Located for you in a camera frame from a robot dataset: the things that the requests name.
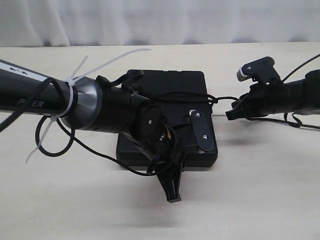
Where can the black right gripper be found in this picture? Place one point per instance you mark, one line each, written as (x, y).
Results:
(251, 104)

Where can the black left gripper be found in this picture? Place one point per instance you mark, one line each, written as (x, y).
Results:
(167, 163)

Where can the black plastic carry case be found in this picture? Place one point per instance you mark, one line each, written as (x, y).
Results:
(183, 85)

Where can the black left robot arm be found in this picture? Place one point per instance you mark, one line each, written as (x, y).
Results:
(98, 105)

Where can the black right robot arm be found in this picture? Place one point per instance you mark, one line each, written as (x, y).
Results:
(300, 97)

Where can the white backdrop curtain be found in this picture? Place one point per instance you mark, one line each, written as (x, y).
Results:
(52, 23)

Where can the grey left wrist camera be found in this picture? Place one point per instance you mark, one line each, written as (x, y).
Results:
(197, 134)

